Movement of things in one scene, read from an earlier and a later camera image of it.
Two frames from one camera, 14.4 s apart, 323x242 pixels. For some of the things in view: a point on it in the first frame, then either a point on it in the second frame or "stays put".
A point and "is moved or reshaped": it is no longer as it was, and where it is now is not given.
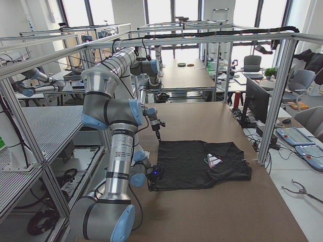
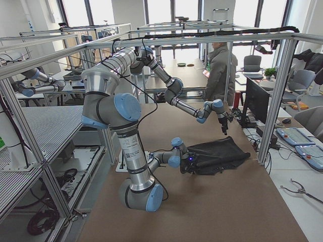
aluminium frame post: [287, 58] stays put
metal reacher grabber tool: [304, 191] stays put
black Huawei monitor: [257, 100] stays put
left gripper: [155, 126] → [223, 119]
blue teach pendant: [294, 136] stays put
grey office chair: [312, 119] stays put
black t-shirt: [197, 164] is moved or reshaped
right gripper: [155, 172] → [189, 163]
